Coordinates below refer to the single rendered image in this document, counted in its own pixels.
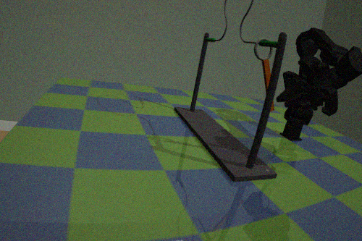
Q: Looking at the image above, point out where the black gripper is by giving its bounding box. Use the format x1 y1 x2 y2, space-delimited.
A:
276 71 338 116

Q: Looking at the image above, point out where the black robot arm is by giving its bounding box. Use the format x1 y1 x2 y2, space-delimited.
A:
280 28 362 141

